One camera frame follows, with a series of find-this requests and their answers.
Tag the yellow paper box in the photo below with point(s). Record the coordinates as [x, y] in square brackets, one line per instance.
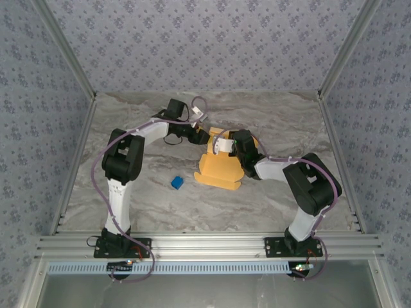
[218, 170]

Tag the aluminium corner post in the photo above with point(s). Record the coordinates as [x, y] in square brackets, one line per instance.
[64, 48]
[350, 48]

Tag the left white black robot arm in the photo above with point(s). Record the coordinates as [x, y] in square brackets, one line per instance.
[118, 192]

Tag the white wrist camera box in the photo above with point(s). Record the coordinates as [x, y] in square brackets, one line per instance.
[226, 144]
[197, 111]

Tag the aluminium side rail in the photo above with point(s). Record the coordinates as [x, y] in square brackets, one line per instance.
[332, 134]
[84, 134]

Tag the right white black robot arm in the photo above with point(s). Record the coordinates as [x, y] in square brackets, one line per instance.
[308, 189]

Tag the black controller board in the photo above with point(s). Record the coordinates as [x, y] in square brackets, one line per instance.
[302, 272]
[117, 267]

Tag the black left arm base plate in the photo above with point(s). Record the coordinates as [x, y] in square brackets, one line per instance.
[144, 248]

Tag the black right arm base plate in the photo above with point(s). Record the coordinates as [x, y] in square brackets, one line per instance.
[274, 247]

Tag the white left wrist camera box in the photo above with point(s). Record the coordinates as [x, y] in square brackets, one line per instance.
[197, 111]

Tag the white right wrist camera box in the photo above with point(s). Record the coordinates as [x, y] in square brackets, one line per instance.
[226, 144]

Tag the grey metal panel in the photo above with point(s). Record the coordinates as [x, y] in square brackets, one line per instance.
[205, 292]

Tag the aluminium cross rail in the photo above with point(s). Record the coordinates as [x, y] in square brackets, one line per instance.
[205, 245]

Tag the small blue block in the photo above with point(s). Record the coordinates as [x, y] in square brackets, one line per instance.
[177, 183]

